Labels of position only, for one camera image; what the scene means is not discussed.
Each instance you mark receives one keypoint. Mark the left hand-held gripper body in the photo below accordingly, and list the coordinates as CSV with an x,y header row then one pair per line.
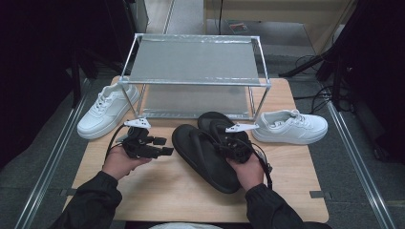
x,y
138,146

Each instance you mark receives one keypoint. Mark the black slipper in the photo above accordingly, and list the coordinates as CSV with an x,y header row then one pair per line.
x,y
211,119
197,152

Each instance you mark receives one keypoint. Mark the person's right hand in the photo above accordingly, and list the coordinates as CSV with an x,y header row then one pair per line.
x,y
250,173

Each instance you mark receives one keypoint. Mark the red and green booklet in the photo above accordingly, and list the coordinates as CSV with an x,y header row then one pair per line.
x,y
238,27

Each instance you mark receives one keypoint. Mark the black stand leg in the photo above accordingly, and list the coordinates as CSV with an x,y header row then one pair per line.
x,y
302,66

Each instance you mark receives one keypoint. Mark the metal shoe rack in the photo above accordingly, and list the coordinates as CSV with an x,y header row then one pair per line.
x,y
194,60

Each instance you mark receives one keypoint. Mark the person's left hand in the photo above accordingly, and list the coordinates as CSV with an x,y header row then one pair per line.
x,y
119,163

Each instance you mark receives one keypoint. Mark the grey table bracket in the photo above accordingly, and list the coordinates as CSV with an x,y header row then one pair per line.
x,y
318,194
70,192

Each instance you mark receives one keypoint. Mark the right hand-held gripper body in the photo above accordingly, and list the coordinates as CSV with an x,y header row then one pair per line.
x,y
238,151

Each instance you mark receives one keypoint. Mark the metal floor rail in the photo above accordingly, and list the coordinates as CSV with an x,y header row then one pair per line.
x,y
359,165
47,171

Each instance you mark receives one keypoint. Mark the black curtain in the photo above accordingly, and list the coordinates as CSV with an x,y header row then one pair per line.
x,y
38,63
382,63

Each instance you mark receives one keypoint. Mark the grey cabinet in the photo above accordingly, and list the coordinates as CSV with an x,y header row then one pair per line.
x,y
141,16

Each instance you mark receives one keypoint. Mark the white sneaker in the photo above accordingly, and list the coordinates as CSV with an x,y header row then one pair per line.
x,y
296,129
105,117

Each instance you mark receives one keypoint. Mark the black stand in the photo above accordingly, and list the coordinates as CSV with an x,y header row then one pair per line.
x,y
75,89

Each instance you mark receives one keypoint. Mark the person's white clothing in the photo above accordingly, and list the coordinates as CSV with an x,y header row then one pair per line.
x,y
184,226

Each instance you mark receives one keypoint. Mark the beige wooden cabinet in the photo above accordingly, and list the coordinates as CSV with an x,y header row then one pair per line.
x,y
270,9

